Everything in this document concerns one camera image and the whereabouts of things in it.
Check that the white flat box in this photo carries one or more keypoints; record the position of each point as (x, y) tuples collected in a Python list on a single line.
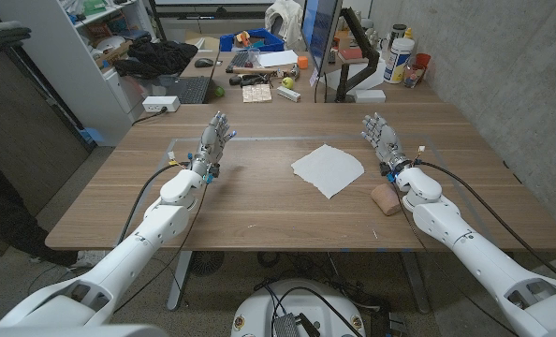
[(370, 96)]

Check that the grey table leg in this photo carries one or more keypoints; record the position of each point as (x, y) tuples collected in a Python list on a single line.
[(416, 285), (179, 281)]

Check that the round black floor fan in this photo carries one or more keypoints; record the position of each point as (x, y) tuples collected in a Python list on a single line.
[(206, 263)]

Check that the black computer mouse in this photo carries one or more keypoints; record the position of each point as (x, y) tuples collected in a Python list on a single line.
[(204, 63)]

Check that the white shelf unit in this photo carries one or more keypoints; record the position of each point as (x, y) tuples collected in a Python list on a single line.
[(67, 65)]

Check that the person's white shoe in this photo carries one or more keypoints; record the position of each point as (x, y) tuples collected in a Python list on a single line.
[(82, 266)]

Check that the white power adapter box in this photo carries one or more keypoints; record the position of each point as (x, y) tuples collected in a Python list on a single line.
[(160, 103)]

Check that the white paper sheet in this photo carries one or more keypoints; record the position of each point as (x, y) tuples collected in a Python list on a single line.
[(278, 58)]

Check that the brown cork block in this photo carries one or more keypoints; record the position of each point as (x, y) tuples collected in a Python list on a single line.
[(385, 200)]

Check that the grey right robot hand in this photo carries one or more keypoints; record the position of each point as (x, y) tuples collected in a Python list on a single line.
[(388, 142)]

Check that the black keyboard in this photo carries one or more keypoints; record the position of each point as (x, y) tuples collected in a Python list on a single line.
[(238, 61)]

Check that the black lid bottle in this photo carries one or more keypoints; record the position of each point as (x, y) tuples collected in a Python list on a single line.
[(398, 32)]

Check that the clear glass jar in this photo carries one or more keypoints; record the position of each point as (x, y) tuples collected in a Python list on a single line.
[(412, 76)]

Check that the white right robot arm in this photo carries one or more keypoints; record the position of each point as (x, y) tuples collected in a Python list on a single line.
[(474, 248)]

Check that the white rectangular bar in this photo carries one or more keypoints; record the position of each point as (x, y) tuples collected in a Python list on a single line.
[(288, 93)]

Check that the brown wooden partition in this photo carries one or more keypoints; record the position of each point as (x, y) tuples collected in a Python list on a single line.
[(20, 136)]

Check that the person's dark trouser leg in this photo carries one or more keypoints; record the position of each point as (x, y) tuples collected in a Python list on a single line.
[(2, 210)]

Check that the small green ball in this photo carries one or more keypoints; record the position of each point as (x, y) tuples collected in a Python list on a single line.
[(219, 92)]

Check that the white garment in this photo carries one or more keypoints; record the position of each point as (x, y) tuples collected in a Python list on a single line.
[(285, 19)]

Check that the yellow cap bottle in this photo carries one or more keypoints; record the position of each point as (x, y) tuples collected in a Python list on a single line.
[(408, 33)]

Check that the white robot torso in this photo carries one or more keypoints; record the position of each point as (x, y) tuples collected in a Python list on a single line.
[(72, 331)]

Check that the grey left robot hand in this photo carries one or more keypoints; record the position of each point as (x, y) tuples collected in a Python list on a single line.
[(210, 145)]

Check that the yellow-green apple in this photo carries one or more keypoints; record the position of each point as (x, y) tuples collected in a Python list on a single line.
[(288, 83)]

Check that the red cup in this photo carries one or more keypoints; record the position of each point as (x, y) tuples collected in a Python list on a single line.
[(423, 60)]

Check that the white paper towel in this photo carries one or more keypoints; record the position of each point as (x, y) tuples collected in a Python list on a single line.
[(327, 169)]

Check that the blue plastic bin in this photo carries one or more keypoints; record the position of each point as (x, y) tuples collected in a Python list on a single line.
[(271, 43)]

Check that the small black gadget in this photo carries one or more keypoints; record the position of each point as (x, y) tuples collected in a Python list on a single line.
[(252, 80)]

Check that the black laptop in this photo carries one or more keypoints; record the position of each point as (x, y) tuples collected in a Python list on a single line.
[(191, 89)]

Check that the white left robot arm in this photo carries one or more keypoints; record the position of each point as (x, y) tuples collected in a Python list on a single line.
[(133, 253)]

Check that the computer monitor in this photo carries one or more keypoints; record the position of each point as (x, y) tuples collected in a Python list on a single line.
[(320, 33)]

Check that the grey finned module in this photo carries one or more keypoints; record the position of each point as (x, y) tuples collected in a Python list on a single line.
[(286, 326)]

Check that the white wipes canister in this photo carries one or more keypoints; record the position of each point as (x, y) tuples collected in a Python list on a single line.
[(397, 61)]

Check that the orange cube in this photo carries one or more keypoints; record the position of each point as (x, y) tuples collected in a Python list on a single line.
[(302, 63)]

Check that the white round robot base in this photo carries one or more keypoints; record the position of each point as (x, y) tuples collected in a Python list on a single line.
[(259, 309)]

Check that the black cloth pile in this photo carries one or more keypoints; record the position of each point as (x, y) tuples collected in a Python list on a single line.
[(158, 58)]

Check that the wooden blocks set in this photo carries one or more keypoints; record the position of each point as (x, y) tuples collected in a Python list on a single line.
[(257, 93)]

